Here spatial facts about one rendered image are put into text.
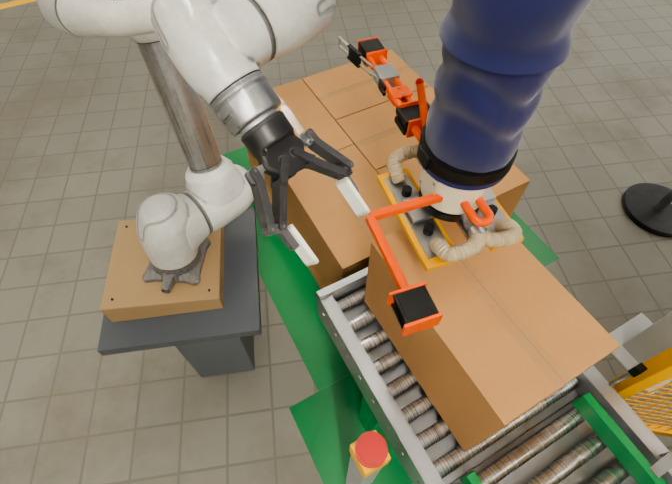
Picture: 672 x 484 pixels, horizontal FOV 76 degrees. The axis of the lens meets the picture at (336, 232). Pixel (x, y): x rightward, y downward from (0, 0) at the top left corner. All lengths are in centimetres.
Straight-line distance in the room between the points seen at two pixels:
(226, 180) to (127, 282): 46
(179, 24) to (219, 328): 101
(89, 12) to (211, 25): 39
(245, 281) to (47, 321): 138
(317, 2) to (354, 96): 175
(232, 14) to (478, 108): 48
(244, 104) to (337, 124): 168
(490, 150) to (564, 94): 282
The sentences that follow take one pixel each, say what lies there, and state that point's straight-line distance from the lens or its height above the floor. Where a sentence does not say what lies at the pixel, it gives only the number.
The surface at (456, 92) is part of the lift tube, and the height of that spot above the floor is 152.
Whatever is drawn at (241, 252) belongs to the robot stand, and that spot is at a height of 75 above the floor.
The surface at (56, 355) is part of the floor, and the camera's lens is 256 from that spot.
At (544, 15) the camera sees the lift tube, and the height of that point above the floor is 170.
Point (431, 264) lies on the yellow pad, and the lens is 114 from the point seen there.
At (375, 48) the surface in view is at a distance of 155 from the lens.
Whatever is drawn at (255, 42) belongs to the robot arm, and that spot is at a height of 171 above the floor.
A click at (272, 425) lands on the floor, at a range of 211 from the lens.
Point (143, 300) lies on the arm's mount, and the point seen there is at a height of 84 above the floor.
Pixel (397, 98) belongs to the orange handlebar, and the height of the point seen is 122.
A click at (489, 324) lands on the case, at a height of 95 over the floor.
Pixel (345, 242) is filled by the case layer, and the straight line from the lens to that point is 181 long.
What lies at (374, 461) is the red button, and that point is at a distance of 102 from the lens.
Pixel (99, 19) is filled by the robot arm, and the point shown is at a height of 163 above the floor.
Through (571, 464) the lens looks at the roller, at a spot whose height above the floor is 55.
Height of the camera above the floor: 205
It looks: 55 degrees down
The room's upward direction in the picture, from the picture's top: straight up
